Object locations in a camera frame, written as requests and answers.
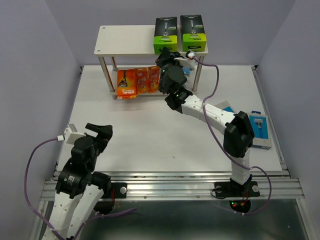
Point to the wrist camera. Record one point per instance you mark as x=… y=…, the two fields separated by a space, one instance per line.
x=70 y=135
x=188 y=61

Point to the orange razor bag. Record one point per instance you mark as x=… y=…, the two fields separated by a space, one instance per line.
x=142 y=80
x=153 y=74

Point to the blue blister razor pack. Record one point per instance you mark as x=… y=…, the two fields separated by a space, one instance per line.
x=186 y=71

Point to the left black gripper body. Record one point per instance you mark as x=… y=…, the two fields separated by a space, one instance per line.
x=92 y=164

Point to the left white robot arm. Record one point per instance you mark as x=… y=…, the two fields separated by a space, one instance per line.
x=68 y=214

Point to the white two-tier shelf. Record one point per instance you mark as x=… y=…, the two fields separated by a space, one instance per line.
x=122 y=47

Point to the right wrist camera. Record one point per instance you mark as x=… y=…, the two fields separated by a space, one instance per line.
x=188 y=61

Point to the orange razor bag bottom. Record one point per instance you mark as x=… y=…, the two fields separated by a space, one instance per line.
x=142 y=80

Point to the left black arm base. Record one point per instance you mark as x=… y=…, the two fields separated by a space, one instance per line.
x=115 y=190

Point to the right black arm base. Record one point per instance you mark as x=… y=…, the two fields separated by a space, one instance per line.
x=231 y=189

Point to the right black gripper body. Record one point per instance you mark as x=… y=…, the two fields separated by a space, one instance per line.
x=166 y=62

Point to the black green razor box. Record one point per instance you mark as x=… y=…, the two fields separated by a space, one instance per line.
x=193 y=36
x=165 y=34

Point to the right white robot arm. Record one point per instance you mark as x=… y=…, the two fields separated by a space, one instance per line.
x=236 y=128

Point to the orange razor bag top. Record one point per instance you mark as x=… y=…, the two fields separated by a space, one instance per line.
x=153 y=74

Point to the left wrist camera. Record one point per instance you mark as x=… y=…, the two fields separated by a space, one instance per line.
x=70 y=135

